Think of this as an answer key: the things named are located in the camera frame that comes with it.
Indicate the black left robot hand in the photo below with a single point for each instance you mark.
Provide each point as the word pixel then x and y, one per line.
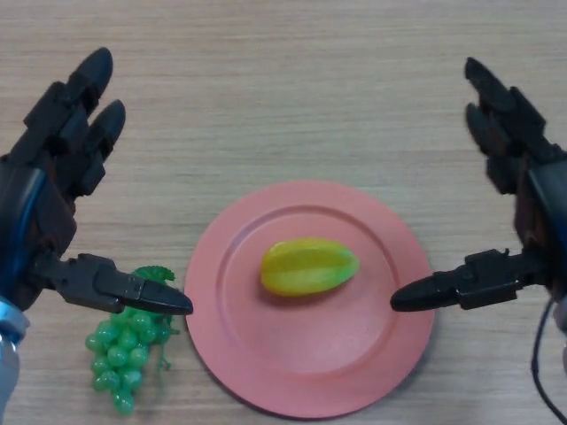
pixel 31 208

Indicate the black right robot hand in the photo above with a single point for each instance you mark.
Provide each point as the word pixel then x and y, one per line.
pixel 545 199

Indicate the yellow starfruit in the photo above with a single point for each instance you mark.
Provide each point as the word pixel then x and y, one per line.
pixel 305 265

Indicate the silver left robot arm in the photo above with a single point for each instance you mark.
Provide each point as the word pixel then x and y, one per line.
pixel 8 354

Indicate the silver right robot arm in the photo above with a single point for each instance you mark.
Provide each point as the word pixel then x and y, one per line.
pixel 561 319

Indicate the pink round plate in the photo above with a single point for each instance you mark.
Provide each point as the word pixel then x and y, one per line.
pixel 310 354

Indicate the green grape bunch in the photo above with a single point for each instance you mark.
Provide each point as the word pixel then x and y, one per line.
pixel 119 354

